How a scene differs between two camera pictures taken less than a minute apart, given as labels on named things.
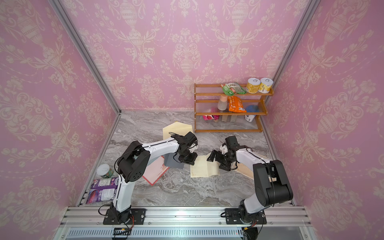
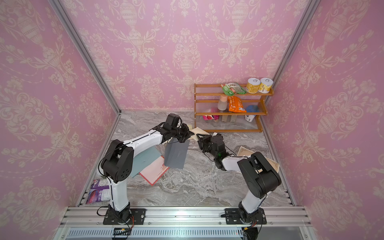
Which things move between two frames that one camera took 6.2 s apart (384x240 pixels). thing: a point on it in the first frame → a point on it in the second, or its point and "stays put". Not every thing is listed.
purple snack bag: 103,190 stays put
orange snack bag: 235,104 stays put
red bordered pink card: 155,170 stays put
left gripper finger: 189,158 → 185,133
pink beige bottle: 222,104 stays put
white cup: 249,118 stays put
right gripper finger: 218,155 → 204,142
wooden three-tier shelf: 228,108 stays put
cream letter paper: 202,168 → 195,131
